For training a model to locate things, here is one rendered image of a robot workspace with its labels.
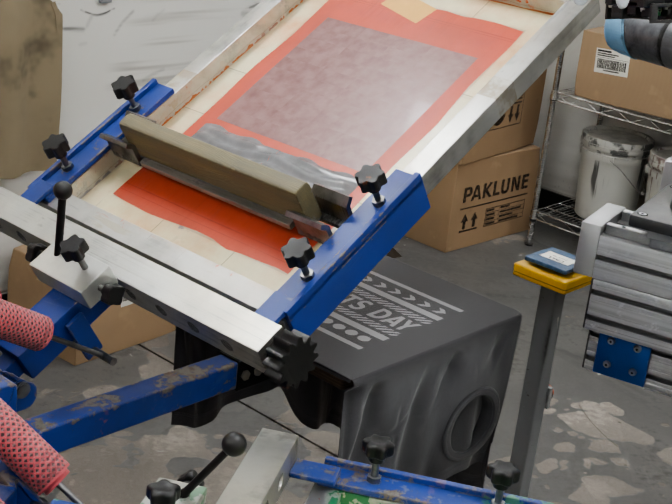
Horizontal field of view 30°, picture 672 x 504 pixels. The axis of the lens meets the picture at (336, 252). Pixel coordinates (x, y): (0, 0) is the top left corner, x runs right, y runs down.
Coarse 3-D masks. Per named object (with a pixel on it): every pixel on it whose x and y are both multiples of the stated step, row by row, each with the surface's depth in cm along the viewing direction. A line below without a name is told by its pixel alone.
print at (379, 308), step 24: (360, 288) 236; (384, 288) 237; (408, 288) 238; (336, 312) 224; (360, 312) 225; (384, 312) 226; (408, 312) 227; (432, 312) 229; (456, 312) 230; (336, 336) 214; (360, 336) 215; (384, 336) 216
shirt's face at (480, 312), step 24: (384, 264) 249; (432, 288) 240; (456, 288) 241; (480, 312) 231; (504, 312) 232; (312, 336) 213; (408, 336) 218; (432, 336) 219; (456, 336) 220; (336, 360) 205; (360, 360) 206; (384, 360) 207
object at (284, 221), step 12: (156, 168) 202; (168, 168) 201; (180, 180) 198; (192, 180) 197; (204, 192) 195; (216, 192) 193; (228, 192) 192; (240, 204) 190; (252, 204) 189; (264, 216) 187; (276, 216) 185; (288, 228) 184
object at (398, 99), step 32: (416, 32) 215; (448, 32) 213; (480, 32) 210; (512, 32) 208; (384, 64) 211; (416, 64) 209; (448, 64) 207; (480, 64) 204; (352, 96) 208; (384, 96) 205; (416, 96) 203; (448, 96) 201; (320, 128) 204; (352, 128) 202; (384, 128) 199; (416, 128) 197; (320, 160) 198; (352, 160) 196; (384, 160) 194; (352, 192) 191; (224, 224) 194; (256, 224) 192; (256, 256) 186
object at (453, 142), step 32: (288, 0) 230; (512, 0) 212; (544, 0) 207; (256, 32) 226; (544, 32) 200; (576, 32) 202; (192, 64) 221; (224, 64) 223; (512, 64) 196; (544, 64) 198; (192, 96) 220; (480, 96) 193; (512, 96) 194; (448, 128) 190; (480, 128) 191; (416, 160) 186; (448, 160) 187; (96, 224) 197; (128, 224) 194; (160, 256) 187; (192, 256) 185; (224, 288) 178; (256, 288) 176
